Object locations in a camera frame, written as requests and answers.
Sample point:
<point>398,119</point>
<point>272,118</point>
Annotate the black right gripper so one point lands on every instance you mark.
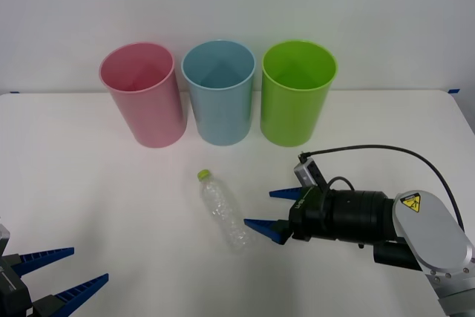
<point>311,217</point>

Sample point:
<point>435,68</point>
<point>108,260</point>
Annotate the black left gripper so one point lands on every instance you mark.
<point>11,294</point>

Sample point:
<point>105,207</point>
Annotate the clear plastic bottle green cap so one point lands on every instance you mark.
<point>222,209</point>

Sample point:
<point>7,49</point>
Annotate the silver and black right arm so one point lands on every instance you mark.
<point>426,235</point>

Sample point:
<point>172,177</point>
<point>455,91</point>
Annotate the green plastic bin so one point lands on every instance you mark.
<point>289,116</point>

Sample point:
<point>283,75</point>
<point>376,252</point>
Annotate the pale blue plastic bin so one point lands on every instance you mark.
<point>222,116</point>

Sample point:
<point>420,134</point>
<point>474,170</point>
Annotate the pink plastic bin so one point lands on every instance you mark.
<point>156,116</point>

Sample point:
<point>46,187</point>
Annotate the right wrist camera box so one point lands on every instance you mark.
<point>304,172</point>

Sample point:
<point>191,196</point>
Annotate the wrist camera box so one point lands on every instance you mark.
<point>3,239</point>
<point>304,172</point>

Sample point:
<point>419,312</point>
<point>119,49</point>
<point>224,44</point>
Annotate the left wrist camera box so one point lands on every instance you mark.
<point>3,239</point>

